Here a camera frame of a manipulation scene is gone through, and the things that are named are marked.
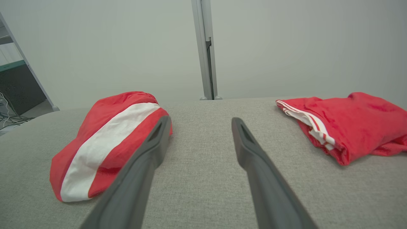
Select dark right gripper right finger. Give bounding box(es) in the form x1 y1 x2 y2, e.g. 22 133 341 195
231 117 319 229

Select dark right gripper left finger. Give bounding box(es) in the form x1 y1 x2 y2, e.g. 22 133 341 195
79 115 172 229

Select red shorts with white stripe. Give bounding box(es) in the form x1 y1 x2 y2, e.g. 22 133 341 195
49 91 173 203

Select red basketball jersey number 23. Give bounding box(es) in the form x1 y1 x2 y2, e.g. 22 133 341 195
275 92 407 166

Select dark perforated cabinet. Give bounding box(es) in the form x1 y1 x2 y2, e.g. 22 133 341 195
0 60 47 115

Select loose floor cables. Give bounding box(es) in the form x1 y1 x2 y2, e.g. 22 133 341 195
0 92 34 130

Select grey metal frame leg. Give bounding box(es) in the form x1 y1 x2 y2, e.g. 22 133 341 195
0 12 60 112

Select grey partition post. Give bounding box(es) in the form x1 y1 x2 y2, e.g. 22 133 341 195
190 0 223 101

